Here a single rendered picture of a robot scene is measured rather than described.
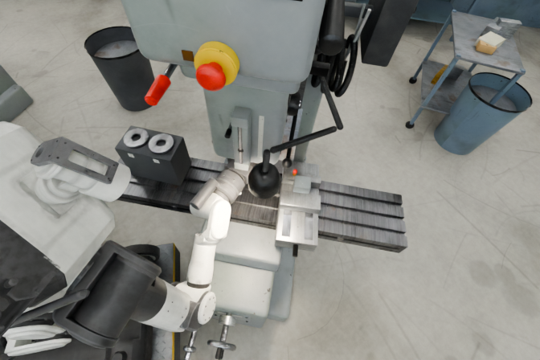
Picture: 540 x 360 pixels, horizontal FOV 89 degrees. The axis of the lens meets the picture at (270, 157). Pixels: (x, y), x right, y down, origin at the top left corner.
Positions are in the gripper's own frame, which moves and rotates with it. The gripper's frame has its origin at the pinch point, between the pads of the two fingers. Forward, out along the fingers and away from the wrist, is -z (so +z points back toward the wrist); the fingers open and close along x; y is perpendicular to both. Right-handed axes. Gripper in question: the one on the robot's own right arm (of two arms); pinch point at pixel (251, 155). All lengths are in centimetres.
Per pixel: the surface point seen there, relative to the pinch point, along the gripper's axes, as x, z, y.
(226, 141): 1.9, 10.3, -17.0
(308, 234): -28.7, 7.7, 18.4
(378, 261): -83, -45, 123
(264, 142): -8.2, 6.9, -19.6
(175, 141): 30.5, 4.5, 6.8
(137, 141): 41.6, 12.5, 5.7
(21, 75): 307, -44, 124
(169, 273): 28, 37, 84
